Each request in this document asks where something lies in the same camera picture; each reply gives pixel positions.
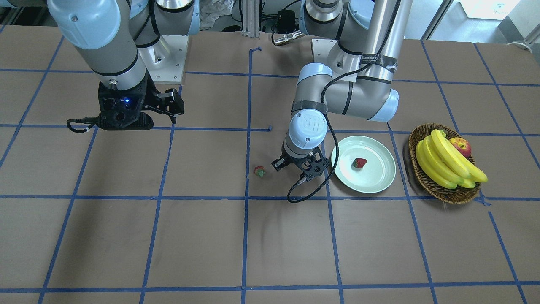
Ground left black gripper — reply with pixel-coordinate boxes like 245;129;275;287
272;146;330;182

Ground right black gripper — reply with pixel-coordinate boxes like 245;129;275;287
97;72;184;130

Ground red strawberry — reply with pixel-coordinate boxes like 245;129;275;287
351;158;367;169
254;166;266;178

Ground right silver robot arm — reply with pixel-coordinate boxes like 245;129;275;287
47;0;200;133

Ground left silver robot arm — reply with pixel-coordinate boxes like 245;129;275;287
272;0;412;181

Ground light green plate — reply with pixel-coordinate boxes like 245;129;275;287
330;136;397;193

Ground yellow banana bunch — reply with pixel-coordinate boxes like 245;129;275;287
416;129;488;189

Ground red apple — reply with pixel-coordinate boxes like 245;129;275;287
449;137;471;157

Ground wicker basket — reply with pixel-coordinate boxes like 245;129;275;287
403;123;481;204

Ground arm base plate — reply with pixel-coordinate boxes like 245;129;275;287
312;38;343;69
138;36;190;84

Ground aluminium frame post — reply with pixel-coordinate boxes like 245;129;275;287
238;0;262;40

